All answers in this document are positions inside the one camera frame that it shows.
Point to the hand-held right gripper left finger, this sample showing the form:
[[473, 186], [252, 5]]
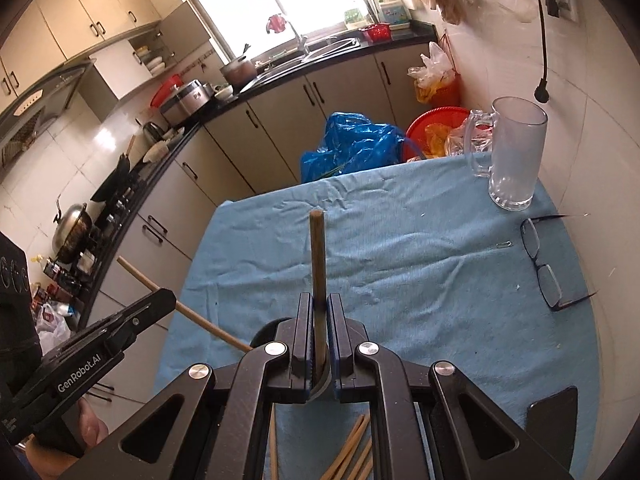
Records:
[[310, 350]]

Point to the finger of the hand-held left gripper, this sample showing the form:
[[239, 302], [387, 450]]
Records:
[[145, 312]]

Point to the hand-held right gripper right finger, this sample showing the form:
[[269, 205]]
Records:
[[334, 345]]

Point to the person's left hand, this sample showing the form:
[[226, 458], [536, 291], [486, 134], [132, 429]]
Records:
[[94, 427]]

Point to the blue table cloth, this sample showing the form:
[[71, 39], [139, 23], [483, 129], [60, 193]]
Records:
[[425, 285]]

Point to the black wok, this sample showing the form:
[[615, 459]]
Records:
[[112, 180]]

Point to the metal paper clip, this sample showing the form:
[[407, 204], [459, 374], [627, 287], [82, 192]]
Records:
[[504, 245]]

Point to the blue plastic bag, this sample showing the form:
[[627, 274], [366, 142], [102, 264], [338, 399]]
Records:
[[355, 145]]

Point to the beige lower cabinets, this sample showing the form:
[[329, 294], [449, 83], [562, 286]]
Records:
[[260, 130]]

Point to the beige cabinets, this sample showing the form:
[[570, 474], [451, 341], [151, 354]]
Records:
[[260, 130], [75, 15]]

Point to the silver rice cooker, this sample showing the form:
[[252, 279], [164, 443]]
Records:
[[187, 100]]

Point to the dark framed eyeglasses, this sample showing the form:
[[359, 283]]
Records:
[[530, 239]]

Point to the red plastic lid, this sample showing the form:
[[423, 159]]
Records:
[[162, 87]]

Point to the yellow plastic bag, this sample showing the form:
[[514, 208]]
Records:
[[435, 141]]

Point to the black smartphone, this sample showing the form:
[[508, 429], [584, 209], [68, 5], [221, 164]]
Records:
[[555, 410]]

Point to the clear plastic bag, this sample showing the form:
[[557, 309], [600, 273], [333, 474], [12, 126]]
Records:
[[457, 142]]

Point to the grey range hood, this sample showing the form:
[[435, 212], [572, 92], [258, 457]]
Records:
[[35, 100]]

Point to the red plastic basin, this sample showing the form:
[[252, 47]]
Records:
[[430, 116]]

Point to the brown cooking pot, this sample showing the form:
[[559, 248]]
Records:
[[239, 75]]

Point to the clear glass mug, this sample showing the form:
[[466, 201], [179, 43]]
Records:
[[515, 160]]

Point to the orange trash bin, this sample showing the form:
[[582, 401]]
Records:
[[445, 95]]

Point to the steel kitchen sink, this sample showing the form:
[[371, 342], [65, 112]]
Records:
[[325, 50]]

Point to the white crumpled plastic bag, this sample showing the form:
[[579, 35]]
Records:
[[432, 65]]

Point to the beige upper cabinets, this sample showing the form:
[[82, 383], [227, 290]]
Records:
[[75, 15]]

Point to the steel faucet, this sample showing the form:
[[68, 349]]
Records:
[[300, 40]]

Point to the red plastic basket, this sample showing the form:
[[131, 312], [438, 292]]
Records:
[[376, 32]]

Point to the red window ornament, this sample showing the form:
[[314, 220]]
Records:
[[275, 23]]

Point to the black kitchen countertop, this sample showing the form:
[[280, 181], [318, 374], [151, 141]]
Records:
[[405, 35]]

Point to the green packet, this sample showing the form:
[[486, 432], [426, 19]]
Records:
[[354, 17]]

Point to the white detergent bottle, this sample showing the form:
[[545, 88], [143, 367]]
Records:
[[393, 12]]

